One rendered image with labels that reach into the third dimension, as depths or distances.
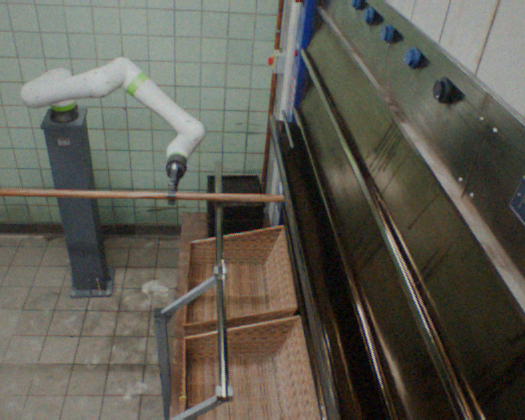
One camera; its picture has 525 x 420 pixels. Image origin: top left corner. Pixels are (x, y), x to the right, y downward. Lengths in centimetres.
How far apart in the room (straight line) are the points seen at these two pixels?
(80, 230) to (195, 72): 115
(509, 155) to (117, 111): 269
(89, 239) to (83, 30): 120
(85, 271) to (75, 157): 82
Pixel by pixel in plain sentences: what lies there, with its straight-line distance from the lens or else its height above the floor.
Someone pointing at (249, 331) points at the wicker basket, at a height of 77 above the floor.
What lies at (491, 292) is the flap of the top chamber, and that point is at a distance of 82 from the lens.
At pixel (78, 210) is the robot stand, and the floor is 67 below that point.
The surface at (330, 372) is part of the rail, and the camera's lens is 114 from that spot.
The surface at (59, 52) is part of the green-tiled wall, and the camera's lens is 312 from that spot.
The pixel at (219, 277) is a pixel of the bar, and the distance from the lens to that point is 167.
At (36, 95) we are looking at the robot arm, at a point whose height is 142.
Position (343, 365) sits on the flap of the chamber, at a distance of 119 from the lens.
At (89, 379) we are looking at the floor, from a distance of 290.
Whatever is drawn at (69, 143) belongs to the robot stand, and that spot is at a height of 109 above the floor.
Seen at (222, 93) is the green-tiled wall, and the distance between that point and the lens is 308.
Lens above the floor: 235
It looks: 36 degrees down
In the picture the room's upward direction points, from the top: 6 degrees clockwise
